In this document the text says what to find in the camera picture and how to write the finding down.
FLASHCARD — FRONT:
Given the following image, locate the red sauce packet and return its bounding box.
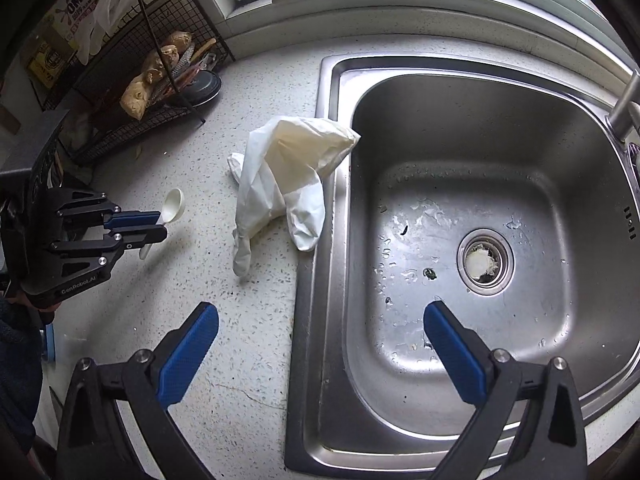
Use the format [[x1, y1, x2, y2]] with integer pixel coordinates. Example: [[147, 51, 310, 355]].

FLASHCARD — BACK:
[[172, 52, 217, 92]]

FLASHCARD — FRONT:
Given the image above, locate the black wire rack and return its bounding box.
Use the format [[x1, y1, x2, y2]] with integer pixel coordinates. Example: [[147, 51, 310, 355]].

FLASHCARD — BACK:
[[30, 0, 236, 166]]

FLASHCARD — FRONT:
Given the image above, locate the sink drain strainer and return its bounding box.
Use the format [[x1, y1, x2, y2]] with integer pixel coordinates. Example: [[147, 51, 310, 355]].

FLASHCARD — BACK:
[[457, 228, 515, 295]]

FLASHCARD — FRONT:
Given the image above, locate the silver striped packet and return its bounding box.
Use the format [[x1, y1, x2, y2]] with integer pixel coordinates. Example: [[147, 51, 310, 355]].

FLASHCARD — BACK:
[[150, 42, 197, 106]]

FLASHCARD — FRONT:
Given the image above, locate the ginger root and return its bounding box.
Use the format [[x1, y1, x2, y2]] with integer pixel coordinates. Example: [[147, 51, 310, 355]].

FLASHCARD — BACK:
[[120, 30, 193, 121]]

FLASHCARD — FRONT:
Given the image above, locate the white plastic spoon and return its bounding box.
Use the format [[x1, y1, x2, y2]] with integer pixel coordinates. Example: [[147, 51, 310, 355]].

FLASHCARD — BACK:
[[139, 188, 187, 260]]

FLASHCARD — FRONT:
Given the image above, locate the cream rubber glove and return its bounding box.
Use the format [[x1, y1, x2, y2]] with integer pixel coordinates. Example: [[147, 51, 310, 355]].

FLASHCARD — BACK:
[[265, 116, 362, 196]]

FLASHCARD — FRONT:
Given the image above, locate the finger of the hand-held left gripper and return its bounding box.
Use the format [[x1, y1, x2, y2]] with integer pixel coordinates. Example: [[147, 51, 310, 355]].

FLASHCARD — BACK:
[[47, 225, 168, 267], [52, 187, 163, 229]]

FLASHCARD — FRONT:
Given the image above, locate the stainless steel sink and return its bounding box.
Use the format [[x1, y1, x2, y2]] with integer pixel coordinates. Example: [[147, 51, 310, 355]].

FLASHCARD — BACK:
[[285, 52, 640, 471]]

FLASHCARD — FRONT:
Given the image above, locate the metal faucet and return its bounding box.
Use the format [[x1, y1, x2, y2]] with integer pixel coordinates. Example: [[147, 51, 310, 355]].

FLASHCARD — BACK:
[[605, 67, 640, 143]]

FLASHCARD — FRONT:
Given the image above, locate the yellow seasoning box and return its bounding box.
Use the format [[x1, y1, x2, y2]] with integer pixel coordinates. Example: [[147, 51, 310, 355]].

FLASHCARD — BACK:
[[27, 40, 68, 92]]

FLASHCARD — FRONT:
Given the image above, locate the yellow white packet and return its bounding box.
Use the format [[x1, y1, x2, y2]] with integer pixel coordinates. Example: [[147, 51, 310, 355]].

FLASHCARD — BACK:
[[47, 0, 118, 61]]

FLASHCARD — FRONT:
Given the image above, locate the black round lid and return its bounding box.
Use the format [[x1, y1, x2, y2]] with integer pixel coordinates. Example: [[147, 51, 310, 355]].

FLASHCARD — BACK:
[[182, 69, 222, 108]]

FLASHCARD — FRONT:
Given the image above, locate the person's left hand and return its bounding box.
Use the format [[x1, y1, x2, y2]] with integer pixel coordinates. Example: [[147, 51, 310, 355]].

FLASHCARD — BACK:
[[5, 294, 56, 325]]

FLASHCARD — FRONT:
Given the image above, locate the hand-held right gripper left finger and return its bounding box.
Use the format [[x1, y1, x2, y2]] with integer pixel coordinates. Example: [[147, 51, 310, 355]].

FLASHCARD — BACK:
[[56, 301, 221, 480]]

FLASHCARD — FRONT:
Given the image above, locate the white window frame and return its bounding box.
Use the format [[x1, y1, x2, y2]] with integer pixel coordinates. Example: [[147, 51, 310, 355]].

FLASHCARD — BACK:
[[215, 0, 640, 78]]

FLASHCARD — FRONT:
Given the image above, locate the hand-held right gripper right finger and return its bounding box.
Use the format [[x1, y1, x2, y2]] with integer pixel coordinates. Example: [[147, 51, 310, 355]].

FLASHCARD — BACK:
[[423, 301, 588, 480]]

